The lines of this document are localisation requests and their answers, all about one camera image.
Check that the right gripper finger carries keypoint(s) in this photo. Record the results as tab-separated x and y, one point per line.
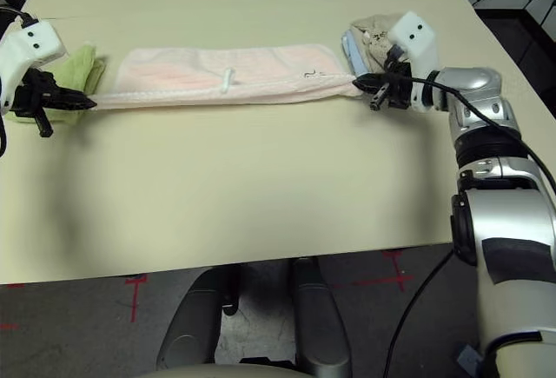
371	79
371	88

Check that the green folded towel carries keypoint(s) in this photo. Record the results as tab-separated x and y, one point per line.
80	69

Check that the beige robot torso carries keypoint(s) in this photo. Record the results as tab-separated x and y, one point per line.
226	369

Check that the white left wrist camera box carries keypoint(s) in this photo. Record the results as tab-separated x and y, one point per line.
30	43

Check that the black cabinet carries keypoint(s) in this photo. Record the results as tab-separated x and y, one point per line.
521	35

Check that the light blue folded towel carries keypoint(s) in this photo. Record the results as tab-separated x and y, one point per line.
354	54

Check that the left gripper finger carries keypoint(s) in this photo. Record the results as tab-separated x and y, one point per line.
69	94
76	106

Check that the small grey-blue floor box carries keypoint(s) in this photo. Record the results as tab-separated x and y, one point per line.
469	356

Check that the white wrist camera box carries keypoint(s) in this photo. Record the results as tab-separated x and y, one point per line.
30	43
412	35

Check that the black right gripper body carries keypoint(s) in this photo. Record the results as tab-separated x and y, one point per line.
399	87

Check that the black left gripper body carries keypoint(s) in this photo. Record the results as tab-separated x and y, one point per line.
35	91

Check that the pink terry towel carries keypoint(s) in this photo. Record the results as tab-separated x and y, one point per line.
217	69

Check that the grey right robot leg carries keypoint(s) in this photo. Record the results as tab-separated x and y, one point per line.
321	317

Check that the beige folded towel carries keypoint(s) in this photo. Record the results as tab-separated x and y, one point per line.
373	30

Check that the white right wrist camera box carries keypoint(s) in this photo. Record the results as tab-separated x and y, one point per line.
412	35

